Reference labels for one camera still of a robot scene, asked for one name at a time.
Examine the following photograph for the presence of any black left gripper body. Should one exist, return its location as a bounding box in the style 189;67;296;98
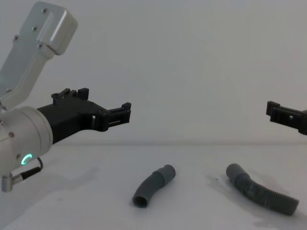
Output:
36;98;107;146

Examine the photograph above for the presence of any short curved grey hose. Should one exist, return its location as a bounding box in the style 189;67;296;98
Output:
132;164;177;209

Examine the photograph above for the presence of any white curtain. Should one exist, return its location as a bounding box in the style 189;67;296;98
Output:
0;0;307;146

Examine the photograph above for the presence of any dark cable with silver plug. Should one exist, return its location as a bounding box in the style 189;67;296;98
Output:
0;157;44;193

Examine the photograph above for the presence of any white table cloth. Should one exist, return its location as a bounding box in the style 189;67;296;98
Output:
0;143;307;230

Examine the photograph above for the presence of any long ribbed grey hose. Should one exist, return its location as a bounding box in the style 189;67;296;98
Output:
225;163;300;216

